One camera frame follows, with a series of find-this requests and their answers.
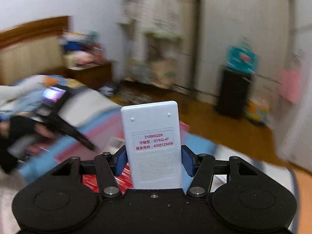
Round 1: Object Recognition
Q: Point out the pink hanging cloth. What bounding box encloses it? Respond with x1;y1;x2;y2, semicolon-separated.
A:
279;69;301;104

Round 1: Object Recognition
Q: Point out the striped blue white bedspread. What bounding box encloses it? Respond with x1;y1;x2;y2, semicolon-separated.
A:
0;74;297;234

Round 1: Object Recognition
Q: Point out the colourful gift bag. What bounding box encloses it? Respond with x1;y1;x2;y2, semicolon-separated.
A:
245;97;270;125

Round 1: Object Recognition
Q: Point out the left hand, black glove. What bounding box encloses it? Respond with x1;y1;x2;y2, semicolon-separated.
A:
1;116;54;174

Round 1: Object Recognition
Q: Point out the dark wooden nightstand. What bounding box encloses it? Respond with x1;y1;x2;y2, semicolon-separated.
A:
66;61;113;90

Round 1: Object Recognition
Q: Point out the wooden headboard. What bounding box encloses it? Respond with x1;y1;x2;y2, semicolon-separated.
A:
1;16;70;85

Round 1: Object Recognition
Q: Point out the white remote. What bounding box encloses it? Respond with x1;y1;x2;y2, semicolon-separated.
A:
121;101;183;190

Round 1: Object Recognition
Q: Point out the black suitcase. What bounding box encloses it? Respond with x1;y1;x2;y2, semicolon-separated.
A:
215;66;253;119

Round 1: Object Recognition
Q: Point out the teal bag on suitcase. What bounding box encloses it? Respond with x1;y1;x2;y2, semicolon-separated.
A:
225;36;258;74

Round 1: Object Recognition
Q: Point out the clothes rack with garments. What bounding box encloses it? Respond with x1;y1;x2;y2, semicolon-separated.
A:
119;0;183;89

